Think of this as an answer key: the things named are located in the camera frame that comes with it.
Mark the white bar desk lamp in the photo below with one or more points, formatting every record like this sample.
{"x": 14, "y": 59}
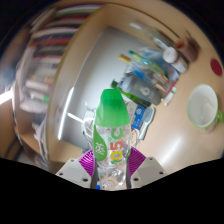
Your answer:
{"x": 65, "y": 113}

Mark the brown jar with white lid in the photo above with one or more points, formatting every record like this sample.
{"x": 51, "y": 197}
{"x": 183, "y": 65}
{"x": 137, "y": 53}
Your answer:
{"x": 173, "y": 58}

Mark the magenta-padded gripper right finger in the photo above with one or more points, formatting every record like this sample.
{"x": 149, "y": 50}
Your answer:
{"x": 150, "y": 170}

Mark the red round coaster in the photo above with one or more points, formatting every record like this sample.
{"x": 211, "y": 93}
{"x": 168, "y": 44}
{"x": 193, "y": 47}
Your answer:
{"x": 216, "y": 66}

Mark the grey shaker bottle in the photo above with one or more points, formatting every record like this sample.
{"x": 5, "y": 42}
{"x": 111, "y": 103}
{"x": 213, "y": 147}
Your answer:
{"x": 143, "y": 88}

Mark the white cup with green rim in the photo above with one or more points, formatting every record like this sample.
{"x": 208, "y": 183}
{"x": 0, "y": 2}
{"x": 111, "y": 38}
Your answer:
{"x": 203, "y": 106}

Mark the wooden shelf unit with books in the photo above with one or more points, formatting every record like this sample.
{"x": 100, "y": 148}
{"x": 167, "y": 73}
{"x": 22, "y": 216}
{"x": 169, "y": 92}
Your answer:
{"x": 43, "y": 66}

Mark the brown mug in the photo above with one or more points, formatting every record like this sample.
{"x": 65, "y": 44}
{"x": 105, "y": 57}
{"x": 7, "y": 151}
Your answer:
{"x": 188, "y": 48}

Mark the clear bottle with green cap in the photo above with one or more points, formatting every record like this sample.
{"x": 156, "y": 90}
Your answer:
{"x": 111, "y": 111}

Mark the light blue hairbrush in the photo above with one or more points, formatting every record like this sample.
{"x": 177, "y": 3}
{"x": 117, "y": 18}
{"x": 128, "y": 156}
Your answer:
{"x": 148, "y": 120}

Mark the clear glass bottle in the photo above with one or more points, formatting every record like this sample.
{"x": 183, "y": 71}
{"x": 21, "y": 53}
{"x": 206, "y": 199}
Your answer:
{"x": 150, "y": 33}

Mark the small white tube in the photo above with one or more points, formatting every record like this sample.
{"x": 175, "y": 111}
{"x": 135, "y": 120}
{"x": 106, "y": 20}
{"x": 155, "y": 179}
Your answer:
{"x": 170, "y": 96}

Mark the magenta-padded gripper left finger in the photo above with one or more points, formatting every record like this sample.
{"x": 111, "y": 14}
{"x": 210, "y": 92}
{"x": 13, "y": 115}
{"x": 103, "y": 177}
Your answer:
{"x": 71, "y": 173}

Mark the green glass bottle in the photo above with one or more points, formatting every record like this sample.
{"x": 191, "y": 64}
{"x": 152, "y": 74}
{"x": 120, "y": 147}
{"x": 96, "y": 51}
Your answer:
{"x": 133, "y": 96}

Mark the white and blue carton box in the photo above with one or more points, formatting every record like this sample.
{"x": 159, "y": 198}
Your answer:
{"x": 138, "y": 116}

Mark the clear bottle with yellow cap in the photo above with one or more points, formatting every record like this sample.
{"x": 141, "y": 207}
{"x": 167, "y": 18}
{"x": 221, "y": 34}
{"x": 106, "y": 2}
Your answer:
{"x": 140, "y": 65}

